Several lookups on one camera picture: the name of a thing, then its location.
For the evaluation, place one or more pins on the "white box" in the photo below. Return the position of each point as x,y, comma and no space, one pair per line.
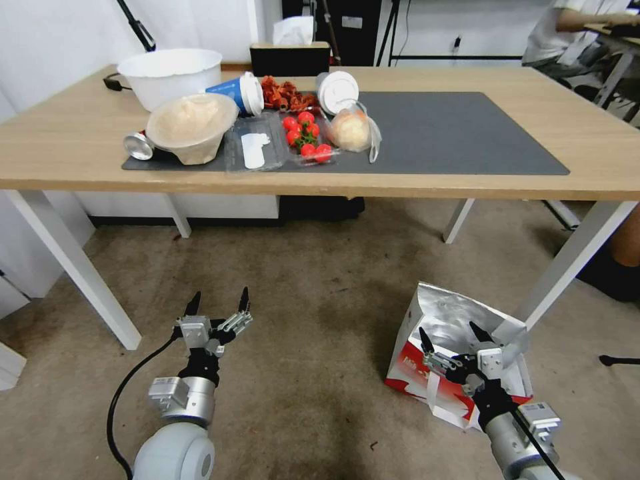
9,365

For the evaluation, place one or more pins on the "person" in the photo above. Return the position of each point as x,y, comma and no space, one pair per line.
565,30

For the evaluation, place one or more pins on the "black stand pole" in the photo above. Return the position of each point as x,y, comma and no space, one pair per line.
137,25

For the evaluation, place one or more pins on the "black shoe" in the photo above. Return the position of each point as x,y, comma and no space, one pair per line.
612,277

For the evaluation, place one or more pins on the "person's leg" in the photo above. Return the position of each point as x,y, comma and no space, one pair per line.
629,232

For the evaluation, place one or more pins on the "black stand foot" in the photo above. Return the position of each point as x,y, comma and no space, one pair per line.
620,359

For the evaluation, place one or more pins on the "blue paper cup white lid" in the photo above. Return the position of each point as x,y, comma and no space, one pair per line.
240,92

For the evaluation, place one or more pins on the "black bag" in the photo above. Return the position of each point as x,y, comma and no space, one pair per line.
325,206

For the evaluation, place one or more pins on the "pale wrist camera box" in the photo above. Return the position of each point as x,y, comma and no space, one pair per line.
490,361
194,332

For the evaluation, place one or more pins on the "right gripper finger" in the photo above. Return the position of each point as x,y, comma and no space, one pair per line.
481,334
435,357

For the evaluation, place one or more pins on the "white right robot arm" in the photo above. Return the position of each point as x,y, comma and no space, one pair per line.
525,445

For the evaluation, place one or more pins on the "black equipment cabinet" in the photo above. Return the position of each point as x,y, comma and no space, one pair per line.
350,25

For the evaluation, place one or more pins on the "paper bowl with clear lid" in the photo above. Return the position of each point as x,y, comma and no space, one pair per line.
192,127

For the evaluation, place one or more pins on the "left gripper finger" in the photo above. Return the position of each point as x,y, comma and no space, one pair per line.
192,306
235,325

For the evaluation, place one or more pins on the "white wall outlet with plug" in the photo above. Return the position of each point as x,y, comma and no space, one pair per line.
457,42

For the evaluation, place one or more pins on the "white low cabinet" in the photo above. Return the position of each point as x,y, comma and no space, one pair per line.
200,206

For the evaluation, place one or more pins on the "black tissue box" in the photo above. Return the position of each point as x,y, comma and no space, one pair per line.
290,56

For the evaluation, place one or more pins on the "red dried chili pile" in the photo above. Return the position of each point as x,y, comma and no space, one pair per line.
287,95

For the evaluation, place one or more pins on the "large white plastic tub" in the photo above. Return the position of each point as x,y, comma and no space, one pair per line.
170,75

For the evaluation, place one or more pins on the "silver drink can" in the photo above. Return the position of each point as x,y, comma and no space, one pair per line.
139,146

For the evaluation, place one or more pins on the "black tripod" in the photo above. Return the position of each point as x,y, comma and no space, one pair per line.
395,30

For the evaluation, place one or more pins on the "red cherry tomato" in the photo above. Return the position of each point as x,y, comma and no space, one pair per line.
306,118
308,149
293,137
289,123
313,129
324,152

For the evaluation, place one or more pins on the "white lidded paper cup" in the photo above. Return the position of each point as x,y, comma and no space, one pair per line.
339,92

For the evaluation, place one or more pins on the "clear plastic clamshell box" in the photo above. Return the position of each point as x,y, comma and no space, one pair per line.
255,145

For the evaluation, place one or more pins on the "wooden table with white legs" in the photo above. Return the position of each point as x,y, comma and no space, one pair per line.
500,125

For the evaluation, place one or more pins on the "bread in clear plastic bag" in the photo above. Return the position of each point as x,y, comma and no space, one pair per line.
350,129

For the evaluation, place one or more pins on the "red white food delivery bag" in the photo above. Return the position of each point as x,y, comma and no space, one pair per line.
450,320

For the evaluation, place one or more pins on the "wooden desk with metal frame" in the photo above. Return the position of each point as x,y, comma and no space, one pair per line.
617,55

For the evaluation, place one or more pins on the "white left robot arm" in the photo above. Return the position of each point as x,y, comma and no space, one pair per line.
172,445

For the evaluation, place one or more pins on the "dark grey table mat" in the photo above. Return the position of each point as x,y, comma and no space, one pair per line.
450,135

